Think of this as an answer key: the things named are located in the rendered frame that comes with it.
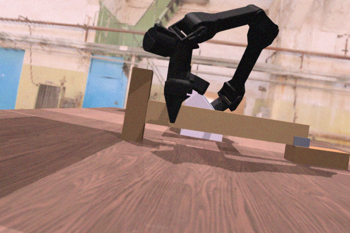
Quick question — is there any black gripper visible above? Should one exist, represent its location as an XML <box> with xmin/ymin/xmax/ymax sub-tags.
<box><xmin>164</xmin><ymin>59</ymin><xmax>193</xmax><ymax>123</ymax></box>

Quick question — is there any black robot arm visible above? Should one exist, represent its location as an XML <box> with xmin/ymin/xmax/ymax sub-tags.
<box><xmin>142</xmin><ymin>4</ymin><xmax>279</xmax><ymax>112</ymax></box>

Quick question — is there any long wooden rail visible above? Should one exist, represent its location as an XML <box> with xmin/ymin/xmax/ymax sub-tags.
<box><xmin>145</xmin><ymin>100</ymin><xmax>309</xmax><ymax>145</ymax></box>

